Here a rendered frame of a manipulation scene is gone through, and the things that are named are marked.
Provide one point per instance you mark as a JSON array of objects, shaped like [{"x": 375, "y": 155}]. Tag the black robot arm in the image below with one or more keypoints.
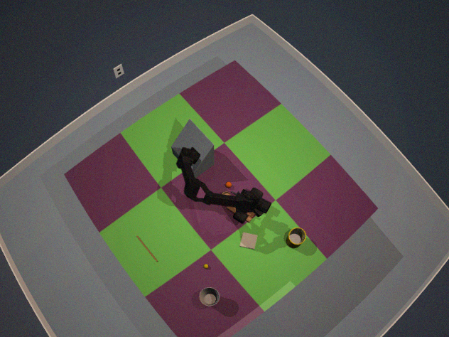
[{"x": 246, "y": 201}]

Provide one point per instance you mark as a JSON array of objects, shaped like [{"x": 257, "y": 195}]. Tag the yellow cup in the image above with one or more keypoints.
[{"x": 295, "y": 237}]

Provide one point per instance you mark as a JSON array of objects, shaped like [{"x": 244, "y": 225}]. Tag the dark grey cup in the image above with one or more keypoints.
[{"x": 209, "y": 296}]

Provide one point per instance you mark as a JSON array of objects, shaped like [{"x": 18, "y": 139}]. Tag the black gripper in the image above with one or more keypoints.
[{"x": 242, "y": 216}]

